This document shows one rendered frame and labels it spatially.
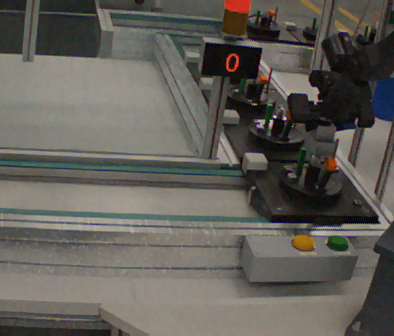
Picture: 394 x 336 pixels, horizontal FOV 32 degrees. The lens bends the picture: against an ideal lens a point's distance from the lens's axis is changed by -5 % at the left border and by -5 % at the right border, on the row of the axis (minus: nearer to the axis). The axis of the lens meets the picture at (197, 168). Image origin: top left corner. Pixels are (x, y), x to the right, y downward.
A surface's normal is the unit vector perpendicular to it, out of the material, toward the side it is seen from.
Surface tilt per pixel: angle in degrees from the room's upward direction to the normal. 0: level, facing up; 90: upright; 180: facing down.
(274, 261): 90
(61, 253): 90
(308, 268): 90
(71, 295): 0
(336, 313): 0
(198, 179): 90
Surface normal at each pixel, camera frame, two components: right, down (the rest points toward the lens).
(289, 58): 0.19, 0.45
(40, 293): 0.15, -0.89
